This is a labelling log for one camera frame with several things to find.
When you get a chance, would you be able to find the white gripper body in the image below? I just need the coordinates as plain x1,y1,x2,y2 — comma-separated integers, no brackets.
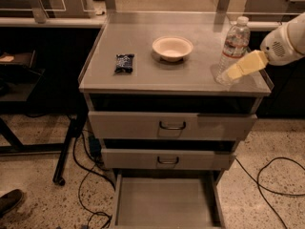
260,23,300,66

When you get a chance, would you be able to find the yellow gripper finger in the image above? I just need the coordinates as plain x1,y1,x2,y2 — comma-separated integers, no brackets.
226,51,268,80

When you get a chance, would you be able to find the clear plastic water bottle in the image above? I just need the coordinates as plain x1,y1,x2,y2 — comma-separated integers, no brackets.
215,16,251,85

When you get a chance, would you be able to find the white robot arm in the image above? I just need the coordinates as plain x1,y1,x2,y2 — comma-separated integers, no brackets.
221,12,305,82

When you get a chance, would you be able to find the grey top drawer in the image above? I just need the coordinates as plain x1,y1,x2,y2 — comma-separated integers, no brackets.
89,111,256,140

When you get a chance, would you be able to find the grey drawer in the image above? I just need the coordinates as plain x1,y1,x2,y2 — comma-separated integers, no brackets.
102,149,235,171
111,173,226,229
89,111,256,140

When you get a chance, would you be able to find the grey drawer cabinet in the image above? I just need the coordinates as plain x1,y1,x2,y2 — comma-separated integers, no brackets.
78,10,275,229

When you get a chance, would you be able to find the grey bottom drawer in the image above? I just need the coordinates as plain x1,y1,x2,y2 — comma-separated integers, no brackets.
111,173,226,229

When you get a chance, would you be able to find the grey middle drawer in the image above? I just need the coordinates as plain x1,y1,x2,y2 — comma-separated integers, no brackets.
102,149,235,171

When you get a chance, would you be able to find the white horizontal pipe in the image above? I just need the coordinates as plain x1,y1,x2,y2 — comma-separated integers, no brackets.
247,21,282,31

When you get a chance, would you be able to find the white paper bowl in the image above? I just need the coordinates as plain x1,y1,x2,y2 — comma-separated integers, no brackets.
152,36,193,62

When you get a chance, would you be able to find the dark blue snack packet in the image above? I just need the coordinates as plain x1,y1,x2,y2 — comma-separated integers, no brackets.
114,53,134,73

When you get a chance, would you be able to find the black shoe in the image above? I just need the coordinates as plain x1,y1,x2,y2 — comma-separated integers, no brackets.
0,189,24,217

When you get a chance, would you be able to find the black floor cable right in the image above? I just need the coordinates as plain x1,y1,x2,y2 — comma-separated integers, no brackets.
234,156,305,229

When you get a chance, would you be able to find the black floor cable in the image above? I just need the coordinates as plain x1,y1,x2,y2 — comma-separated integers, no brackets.
71,129,116,229
234,156,305,229

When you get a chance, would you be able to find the black floor cable left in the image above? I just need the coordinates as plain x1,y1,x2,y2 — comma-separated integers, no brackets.
71,129,116,229

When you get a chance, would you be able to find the black metal table frame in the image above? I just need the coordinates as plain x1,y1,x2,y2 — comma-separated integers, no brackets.
0,50,90,187

